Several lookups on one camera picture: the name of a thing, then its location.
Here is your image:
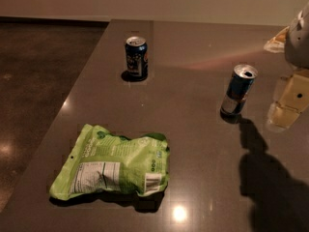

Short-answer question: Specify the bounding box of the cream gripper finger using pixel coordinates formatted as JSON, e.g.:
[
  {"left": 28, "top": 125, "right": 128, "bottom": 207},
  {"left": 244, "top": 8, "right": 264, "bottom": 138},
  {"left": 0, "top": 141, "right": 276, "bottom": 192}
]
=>
[
  {"left": 267, "top": 69, "right": 309, "bottom": 132},
  {"left": 264, "top": 27, "right": 289, "bottom": 53}
]

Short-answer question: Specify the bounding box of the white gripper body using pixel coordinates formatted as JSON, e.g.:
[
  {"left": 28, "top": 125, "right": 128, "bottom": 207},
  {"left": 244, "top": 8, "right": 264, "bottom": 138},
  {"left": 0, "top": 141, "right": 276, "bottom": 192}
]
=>
[{"left": 285, "top": 2, "right": 309, "bottom": 69}]

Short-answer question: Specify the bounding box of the redbull can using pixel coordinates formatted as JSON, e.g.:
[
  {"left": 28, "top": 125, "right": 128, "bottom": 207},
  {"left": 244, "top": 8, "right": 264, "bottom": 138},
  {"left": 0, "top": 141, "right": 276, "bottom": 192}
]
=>
[{"left": 220, "top": 64, "right": 258, "bottom": 116}]

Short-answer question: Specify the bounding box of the blue pepsi can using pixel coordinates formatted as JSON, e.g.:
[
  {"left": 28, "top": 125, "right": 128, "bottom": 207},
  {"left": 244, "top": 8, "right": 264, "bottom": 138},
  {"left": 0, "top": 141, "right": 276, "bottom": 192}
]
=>
[{"left": 125, "top": 36, "right": 148, "bottom": 80}]

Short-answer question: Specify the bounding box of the green rice chip bag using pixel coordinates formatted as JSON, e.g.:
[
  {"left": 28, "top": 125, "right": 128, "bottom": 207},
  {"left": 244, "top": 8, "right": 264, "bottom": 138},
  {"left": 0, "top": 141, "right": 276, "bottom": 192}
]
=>
[{"left": 49, "top": 125, "right": 170, "bottom": 201}]

